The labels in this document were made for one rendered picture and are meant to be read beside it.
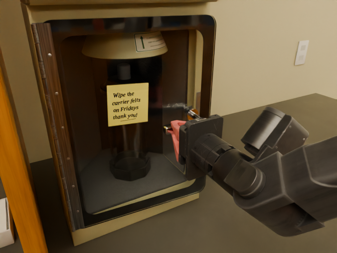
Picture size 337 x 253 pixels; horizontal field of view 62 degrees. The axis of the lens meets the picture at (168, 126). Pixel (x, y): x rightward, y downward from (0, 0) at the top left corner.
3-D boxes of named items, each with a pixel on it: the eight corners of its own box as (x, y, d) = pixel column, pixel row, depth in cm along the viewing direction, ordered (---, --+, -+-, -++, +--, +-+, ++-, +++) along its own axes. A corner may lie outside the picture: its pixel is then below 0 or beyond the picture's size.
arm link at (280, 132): (242, 198, 28) (295, 236, 31) (311, 107, 28) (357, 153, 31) (200, 161, 40) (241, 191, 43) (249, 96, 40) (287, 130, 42)
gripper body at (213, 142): (216, 112, 46) (248, 129, 40) (212, 165, 50) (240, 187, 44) (182, 120, 43) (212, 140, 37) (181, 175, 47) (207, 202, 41)
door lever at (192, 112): (155, 127, 55) (154, 115, 54) (197, 118, 59) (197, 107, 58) (166, 139, 51) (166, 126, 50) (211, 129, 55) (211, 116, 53)
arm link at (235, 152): (233, 200, 34) (254, 213, 38) (268, 154, 34) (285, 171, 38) (200, 171, 40) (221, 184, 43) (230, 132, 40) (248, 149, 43)
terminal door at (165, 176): (74, 228, 58) (35, 19, 40) (203, 188, 69) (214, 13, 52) (75, 231, 57) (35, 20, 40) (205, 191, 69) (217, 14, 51)
